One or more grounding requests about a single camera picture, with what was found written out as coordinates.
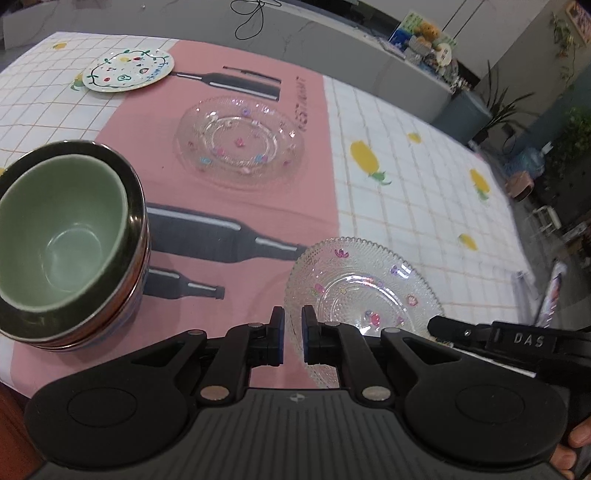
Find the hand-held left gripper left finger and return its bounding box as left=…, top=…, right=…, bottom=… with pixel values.
left=117, top=306, right=286, bottom=402

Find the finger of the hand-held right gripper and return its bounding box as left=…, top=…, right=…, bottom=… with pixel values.
left=427, top=315, right=492, bottom=352

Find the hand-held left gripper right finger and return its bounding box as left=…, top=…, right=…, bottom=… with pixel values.
left=301, top=305, right=467, bottom=401

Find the small glass plate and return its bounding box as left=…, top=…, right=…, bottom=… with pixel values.
left=284, top=237, right=444, bottom=388

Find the large glass plate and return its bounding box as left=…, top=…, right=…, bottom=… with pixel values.
left=174, top=96, right=305, bottom=189

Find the orange steel bowl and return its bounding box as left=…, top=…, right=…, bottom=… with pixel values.
left=0, top=141, right=152, bottom=349

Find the green ceramic bowl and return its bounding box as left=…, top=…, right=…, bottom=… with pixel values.
left=0, top=154, right=129, bottom=311

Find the white painted plate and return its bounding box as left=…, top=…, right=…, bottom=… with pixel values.
left=82, top=48, right=175, bottom=94

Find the person's right hand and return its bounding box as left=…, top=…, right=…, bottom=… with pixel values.
left=551, top=422, right=591, bottom=480

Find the smartphone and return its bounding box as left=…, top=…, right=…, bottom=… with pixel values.
left=538, top=265, right=566, bottom=328

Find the silver phone stand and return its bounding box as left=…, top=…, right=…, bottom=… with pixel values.
left=512, top=270, right=539, bottom=301

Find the small white stool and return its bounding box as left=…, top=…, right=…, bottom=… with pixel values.
left=531, top=207, right=561, bottom=232

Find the checked pink tablecloth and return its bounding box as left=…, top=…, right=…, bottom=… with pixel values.
left=0, top=31, right=536, bottom=402

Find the pink space heater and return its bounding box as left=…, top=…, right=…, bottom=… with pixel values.
left=505, top=173, right=535, bottom=201

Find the blue water bottle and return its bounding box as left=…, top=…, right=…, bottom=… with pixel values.
left=505, top=148, right=546, bottom=183

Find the leafy green plant shelf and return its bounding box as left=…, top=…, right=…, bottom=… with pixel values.
left=561, top=106, right=591, bottom=185

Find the grey trash bin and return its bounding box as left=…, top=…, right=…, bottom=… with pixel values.
left=434, top=88, right=492, bottom=144

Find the tall potted plant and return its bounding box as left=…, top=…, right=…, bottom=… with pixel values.
left=480, top=60, right=536, bottom=144

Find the hanging green vine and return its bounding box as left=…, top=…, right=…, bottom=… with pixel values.
left=549, top=9, right=583, bottom=88

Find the green painted picture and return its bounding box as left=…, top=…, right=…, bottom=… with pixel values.
left=389, top=11, right=458, bottom=51

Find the black cable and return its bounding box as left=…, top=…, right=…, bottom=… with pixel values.
left=231, top=0, right=282, bottom=41

